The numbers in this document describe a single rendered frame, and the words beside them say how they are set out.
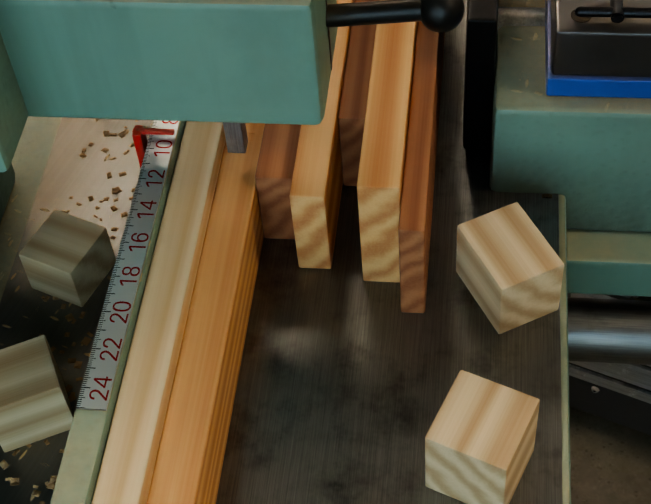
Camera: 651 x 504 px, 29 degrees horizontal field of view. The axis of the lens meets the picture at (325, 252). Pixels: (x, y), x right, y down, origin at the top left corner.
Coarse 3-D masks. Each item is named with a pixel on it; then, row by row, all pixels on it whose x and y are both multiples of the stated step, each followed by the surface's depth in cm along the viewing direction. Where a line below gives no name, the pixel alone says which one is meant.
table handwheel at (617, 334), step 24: (576, 312) 70; (600, 312) 69; (624, 312) 69; (648, 312) 69; (576, 336) 69; (600, 336) 69; (624, 336) 69; (648, 336) 69; (576, 360) 70; (600, 360) 70; (624, 360) 70; (648, 360) 70
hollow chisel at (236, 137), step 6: (228, 126) 61; (234, 126) 61; (240, 126) 60; (228, 132) 61; (234, 132) 61; (240, 132) 61; (246, 132) 62; (228, 138) 61; (234, 138) 61; (240, 138) 61; (246, 138) 62; (228, 144) 62; (234, 144) 62; (240, 144) 61; (246, 144) 62; (228, 150) 62; (234, 150) 62; (240, 150) 62
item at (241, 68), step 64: (0, 0) 52; (64, 0) 52; (128, 0) 51; (192, 0) 51; (256, 0) 51; (320, 0) 53; (64, 64) 54; (128, 64) 54; (192, 64) 53; (256, 64) 53; (320, 64) 54
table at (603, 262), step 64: (448, 64) 72; (448, 128) 69; (448, 192) 66; (512, 192) 66; (448, 256) 63; (576, 256) 67; (640, 256) 66; (256, 320) 62; (320, 320) 61; (384, 320) 61; (448, 320) 61; (256, 384) 59; (320, 384) 59; (384, 384) 59; (448, 384) 59; (512, 384) 58; (256, 448) 57; (320, 448) 57; (384, 448) 57
